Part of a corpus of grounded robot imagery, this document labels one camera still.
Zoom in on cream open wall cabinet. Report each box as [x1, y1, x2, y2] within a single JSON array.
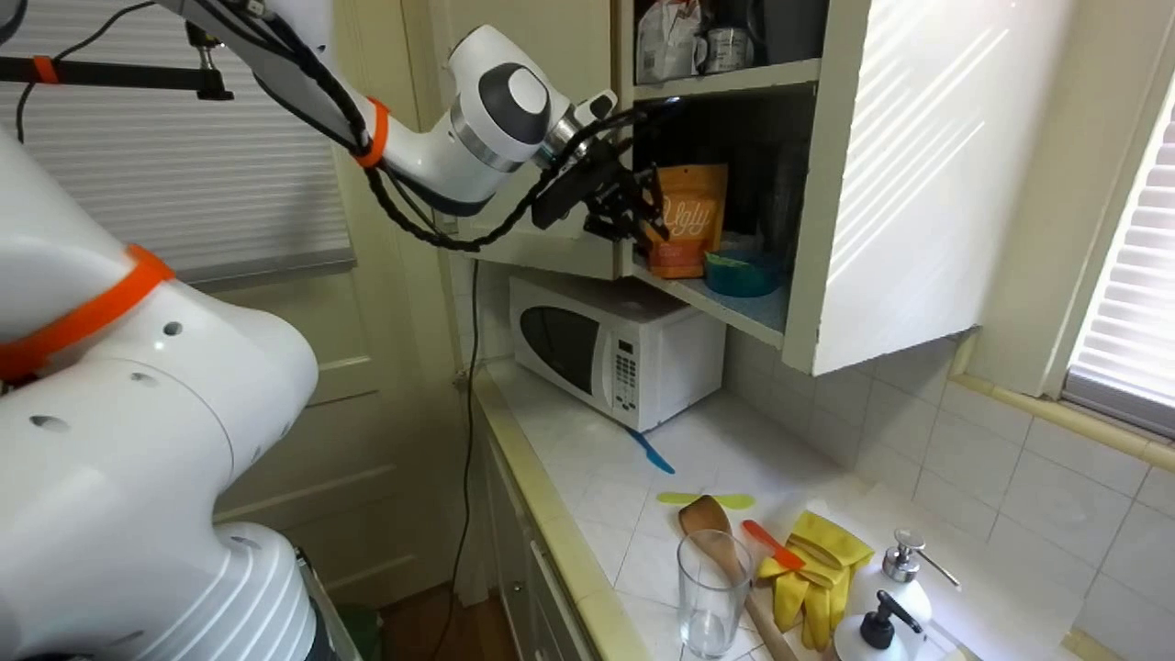
[[609, 0, 860, 379]]

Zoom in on teal bowl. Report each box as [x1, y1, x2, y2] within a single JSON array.
[[701, 243, 783, 301]]

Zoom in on soap dispenser with black pump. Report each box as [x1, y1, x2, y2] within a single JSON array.
[[832, 588, 932, 661]]

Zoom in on cream panel door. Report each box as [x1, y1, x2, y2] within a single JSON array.
[[207, 261, 480, 611]]

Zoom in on cream lower cabinet drawers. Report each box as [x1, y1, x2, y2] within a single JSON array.
[[469, 409, 602, 661]]

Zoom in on yellow rubber gloves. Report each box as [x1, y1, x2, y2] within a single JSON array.
[[753, 535, 854, 654]]

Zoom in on orange sachet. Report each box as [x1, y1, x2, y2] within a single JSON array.
[[641, 162, 729, 284]]

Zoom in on clear drinking glass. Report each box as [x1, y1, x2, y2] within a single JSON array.
[[671, 535, 753, 661]]

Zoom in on white mug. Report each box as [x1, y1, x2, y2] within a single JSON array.
[[701, 22, 760, 74]]

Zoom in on white microwave oven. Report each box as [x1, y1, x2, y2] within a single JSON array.
[[507, 272, 729, 434]]

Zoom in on blue plastic utensil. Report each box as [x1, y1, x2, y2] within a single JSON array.
[[624, 426, 679, 478]]

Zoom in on black power cord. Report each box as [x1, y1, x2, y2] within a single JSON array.
[[445, 261, 489, 590]]

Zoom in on white window blind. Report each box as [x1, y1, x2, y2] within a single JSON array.
[[0, 0, 360, 289], [1060, 69, 1175, 437]]

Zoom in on thin black cable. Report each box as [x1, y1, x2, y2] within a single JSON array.
[[12, 0, 160, 142]]

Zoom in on orange handled tool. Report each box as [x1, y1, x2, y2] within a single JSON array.
[[738, 517, 810, 577]]

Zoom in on soap dispenser with silver pump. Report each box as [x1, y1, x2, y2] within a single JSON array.
[[879, 529, 967, 630]]

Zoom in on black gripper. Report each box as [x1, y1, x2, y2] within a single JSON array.
[[529, 113, 671, 246]]

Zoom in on yellow-green plastic utensil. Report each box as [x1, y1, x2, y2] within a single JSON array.
[[655, 490, 760, 516]]

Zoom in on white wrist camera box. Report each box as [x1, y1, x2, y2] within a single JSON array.
[[562, 85, 624, 131]]

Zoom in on yellow sponge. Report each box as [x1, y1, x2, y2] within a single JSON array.
[[786, 510, 879, 570]]

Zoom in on wooden spoon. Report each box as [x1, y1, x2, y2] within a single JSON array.
[[675, 492, 805, 661]]

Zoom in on dark container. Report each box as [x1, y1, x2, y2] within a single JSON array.
[[756, 0, 828, 68]]

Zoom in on cream cabinet door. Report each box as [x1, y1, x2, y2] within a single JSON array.
[[417, 0, 619, 284], [783, 0, 1081, 379]]

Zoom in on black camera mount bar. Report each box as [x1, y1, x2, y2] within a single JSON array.
[[0, 53, 235, 103]]

